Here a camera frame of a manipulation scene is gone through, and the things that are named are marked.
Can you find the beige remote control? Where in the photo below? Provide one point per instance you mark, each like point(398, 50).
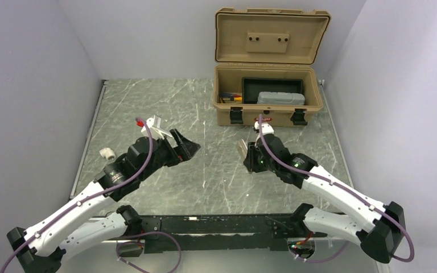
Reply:
point(242, 148)

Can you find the yellow-handled tools in toolbox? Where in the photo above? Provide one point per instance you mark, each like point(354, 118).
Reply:
point(230, 98)

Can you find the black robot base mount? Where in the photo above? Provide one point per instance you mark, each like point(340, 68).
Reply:
point(218, 232)

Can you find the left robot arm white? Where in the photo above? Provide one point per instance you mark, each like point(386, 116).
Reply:
point(46, 245)

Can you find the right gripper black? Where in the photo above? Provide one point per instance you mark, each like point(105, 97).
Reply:
point(250, 161)

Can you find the tan plastic toolbox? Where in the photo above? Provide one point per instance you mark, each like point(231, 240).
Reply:
point(267, 43)

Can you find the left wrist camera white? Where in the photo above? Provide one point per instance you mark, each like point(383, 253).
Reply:
point(153, 124)

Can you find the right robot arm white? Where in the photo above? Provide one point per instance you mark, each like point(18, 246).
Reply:
point(378, 228)

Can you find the black tray in toolbox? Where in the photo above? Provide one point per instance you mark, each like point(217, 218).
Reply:
point(252, 86)

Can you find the white PVC elbow fitting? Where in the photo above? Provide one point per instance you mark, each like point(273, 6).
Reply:
point(107, 153)

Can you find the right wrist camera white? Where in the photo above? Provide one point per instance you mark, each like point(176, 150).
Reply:
point(263, 129)

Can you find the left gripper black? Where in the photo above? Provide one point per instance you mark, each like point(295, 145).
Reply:
point(185, 150)

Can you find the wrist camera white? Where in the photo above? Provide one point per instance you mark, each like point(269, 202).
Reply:
point(263, 129)
point(153, 124)

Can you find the grey plastic case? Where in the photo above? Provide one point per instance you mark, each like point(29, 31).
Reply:
point(281, 98)

